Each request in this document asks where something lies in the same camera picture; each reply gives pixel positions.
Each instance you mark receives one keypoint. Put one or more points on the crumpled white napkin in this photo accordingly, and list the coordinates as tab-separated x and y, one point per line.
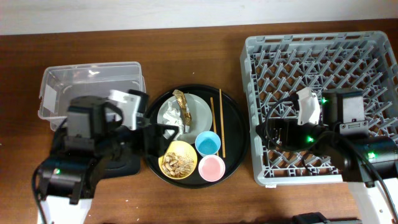
172	116

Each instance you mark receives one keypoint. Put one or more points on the right wooden chopstick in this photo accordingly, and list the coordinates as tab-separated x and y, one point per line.
222	124

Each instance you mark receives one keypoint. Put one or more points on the grey dishwasher rack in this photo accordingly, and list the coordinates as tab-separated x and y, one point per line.
274	66

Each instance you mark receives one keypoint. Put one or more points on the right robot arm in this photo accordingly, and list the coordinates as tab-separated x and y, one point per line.
335	126

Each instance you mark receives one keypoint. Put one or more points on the black rectangular tray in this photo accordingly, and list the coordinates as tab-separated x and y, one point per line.
120	149

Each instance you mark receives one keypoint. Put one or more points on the yellow bowl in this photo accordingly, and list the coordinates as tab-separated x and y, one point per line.
182	148

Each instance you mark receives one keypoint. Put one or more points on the peanut shells food scraps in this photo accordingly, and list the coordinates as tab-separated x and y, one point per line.
177	166

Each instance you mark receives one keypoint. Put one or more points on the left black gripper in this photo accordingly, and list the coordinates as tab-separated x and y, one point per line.
158	148

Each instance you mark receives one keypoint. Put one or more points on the gold foil wrapper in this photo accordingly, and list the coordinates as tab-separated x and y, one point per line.
182	102

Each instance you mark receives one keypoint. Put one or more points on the clear plastic storage bin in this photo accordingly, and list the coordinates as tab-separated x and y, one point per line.
61	84

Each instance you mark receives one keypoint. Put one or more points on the round black serving tray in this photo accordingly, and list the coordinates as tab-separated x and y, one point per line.
236	137

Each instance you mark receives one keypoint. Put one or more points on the light blue plastic cup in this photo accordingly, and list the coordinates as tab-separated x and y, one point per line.
207	143

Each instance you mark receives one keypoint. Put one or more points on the grey round plate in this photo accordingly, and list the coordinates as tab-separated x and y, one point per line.
201	116

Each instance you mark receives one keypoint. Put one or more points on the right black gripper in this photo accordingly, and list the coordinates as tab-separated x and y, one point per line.
290	126

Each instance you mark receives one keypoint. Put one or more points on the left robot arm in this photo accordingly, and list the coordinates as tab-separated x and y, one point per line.
64	186

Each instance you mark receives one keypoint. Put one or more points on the pink plastic cup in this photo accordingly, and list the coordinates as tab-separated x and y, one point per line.
211	168

